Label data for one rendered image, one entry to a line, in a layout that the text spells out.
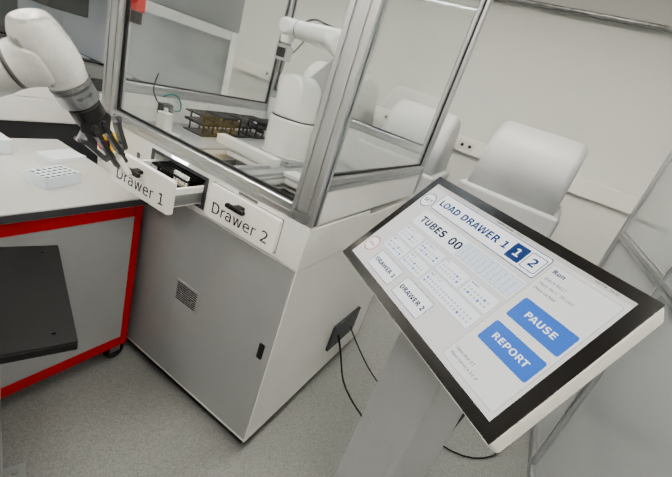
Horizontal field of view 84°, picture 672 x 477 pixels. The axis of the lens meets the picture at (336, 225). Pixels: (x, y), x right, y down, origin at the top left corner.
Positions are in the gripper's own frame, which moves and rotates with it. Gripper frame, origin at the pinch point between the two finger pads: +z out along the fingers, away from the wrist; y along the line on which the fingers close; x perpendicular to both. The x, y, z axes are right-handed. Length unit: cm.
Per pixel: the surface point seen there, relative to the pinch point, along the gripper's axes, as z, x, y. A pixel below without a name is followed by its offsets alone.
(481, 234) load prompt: -11, -96, 23
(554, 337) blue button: -16, -113, 5
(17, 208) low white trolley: 2.5, 12.6, -26.0
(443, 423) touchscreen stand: 20, -107, -4
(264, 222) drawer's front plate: 12.7, -40.8, 13.1
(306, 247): 16, -55, 15
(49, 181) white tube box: 7.4, 23.3, -14.3
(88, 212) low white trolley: 14.6, 10.0, -13.5
